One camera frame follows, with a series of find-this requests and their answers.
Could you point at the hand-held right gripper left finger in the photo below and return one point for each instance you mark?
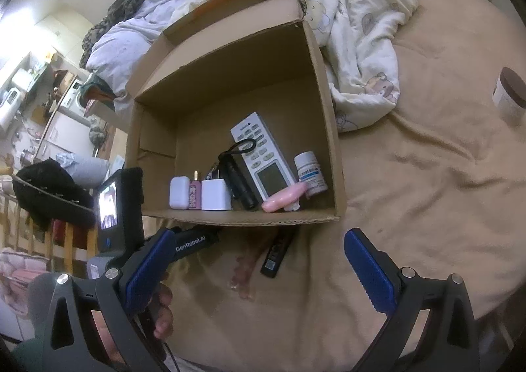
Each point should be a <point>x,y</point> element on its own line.
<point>144,273</point>

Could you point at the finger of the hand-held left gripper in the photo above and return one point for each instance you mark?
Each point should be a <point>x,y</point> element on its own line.
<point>193,241</point>

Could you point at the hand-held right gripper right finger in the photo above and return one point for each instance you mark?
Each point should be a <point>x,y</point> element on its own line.
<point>370,273</point>

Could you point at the pink perfume bottle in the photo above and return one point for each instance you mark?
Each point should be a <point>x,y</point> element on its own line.
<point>194,193</point>

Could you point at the white earbud case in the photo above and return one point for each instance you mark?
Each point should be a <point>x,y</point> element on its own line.
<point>179,193</point>

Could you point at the white charger block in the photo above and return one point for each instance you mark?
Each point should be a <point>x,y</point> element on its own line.
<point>215,196</point>

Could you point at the black stick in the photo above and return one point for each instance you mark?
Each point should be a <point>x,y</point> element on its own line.
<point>277,253</point>

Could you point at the pink oblong gadget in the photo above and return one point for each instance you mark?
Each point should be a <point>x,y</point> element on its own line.
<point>285,197</point>

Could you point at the white pill bottle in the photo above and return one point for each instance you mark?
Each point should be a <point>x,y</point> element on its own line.
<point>311,172</point>

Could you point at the cardboard box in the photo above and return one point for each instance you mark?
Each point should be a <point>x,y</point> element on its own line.
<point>230,88</point>

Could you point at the person's left hand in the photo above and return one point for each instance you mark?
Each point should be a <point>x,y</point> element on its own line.
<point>161,308</point>

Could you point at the light blue cloth bundle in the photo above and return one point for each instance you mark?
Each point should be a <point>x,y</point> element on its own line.
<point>84,170</point>

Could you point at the black bag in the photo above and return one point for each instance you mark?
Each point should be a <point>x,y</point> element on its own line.
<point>49,191</point>

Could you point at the white cabinet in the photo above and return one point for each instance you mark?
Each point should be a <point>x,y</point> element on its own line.
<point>61,131</point>

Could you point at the white remote control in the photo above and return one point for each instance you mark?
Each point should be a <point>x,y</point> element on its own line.
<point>263,158</point>

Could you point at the pink cloth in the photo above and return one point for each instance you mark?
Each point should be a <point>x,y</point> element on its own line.
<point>18,273</point>

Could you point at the white washing machine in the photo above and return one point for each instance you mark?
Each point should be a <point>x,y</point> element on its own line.
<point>75,96</point>

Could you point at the brown-lidded white jar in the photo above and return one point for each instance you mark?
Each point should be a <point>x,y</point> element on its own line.
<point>509,94</point>

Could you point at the cream printed blanket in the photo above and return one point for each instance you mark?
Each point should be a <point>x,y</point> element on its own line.
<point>361,27</point>

